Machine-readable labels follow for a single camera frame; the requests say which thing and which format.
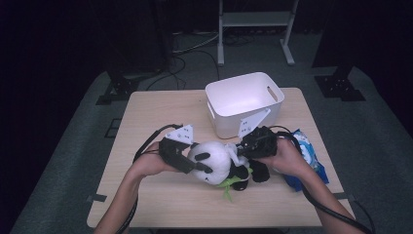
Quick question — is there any white metal stand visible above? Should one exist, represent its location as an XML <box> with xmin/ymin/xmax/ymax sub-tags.
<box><xmin>216</xmin><ymin>0</ymin><xmax>300</xmax><ymax>67</ymax></box>

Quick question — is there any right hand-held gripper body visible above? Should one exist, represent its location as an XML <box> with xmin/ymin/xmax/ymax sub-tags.
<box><xmin>238</xmin><ymin>107</ymin><xmax>280</xmax><ymax>160</ymax></box>

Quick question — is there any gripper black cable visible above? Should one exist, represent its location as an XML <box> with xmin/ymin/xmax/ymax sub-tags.
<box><xmin>269</xmin><ymin>125</ymin><xmax>374</xmax><ymax>234</ymax></box>
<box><xmin>114</xmin><ymin>123</ymin><xmax>184</xmax><ymax>234</ymax></box>

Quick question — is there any blue wet wipes packet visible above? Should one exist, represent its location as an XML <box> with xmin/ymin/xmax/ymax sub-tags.
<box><xmin>282</xmin><ymin>129</ymin><xmax>330</xmax><ymax>193</ymax></box>

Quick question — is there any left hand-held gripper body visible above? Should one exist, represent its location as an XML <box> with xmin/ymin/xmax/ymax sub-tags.
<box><xmin>158</xmin><ymin>124</ymin><xmax>196</xmax><ymax>175</ymax></box>

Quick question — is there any person's right hand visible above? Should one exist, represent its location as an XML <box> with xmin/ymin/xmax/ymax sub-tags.
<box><xmin>255</xmin><ymin>137</ymin><xmax>314</xmax><ymax>178</ymax></box>

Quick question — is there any person's left hand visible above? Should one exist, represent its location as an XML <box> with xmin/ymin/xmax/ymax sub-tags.
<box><xmin>131</xmin><ymin>141</ymin><xmax>182</xmax><ymax>178</ymax></box>

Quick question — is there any white plastic storage box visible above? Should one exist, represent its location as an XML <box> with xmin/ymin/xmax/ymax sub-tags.
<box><xmin>205</xmin><ymin>71</ymin><xmax>285</xmax><ymax>140</ymax></box>

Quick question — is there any panda plush toy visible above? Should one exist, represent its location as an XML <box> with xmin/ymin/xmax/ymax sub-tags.
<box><xmin>187</xmin><ymin>139</ymin><xmax>271</xmax><ymax>203</ymax></box>

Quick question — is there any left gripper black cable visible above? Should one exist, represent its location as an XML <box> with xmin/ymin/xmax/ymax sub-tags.
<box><xmin>114</xmin><ymin>123</ymin><xmax>184</xmax><ymax>234</ymax></box>

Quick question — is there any grey floor cable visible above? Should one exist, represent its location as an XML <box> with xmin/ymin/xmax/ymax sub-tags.
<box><xmin>171</xmin><ymin>31</ymin><xmax>222</xmax><ymax>55</ymax></box>

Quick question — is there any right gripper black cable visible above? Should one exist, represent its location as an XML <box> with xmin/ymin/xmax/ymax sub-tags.
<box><xmin>269</xmin><ymin>125</ymin><xmax>374</xmax><ymax>234</ymax></box>

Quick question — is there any black stand base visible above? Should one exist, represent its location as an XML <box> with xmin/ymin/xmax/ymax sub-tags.
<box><xmin>95</xmin><ymin>58</ymin><xmax>141</xmax><ymax>106</ymax></box>
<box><xmin>314</xmin><ymin>64</ymin><xmax>366</xmax><ymax>102</ymax></box>

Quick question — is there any black floor cable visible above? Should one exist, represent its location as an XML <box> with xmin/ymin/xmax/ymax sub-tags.
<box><xmin>145</xmin><ymin>48</ymin><xmax>222</xmax><ymax>92</ymax></box>

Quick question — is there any thin black cable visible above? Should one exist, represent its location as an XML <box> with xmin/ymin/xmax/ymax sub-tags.
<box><xmin>353</xmin><ymin>199</ymin><xmax>377</xmax><ymax>234</ymax></box>

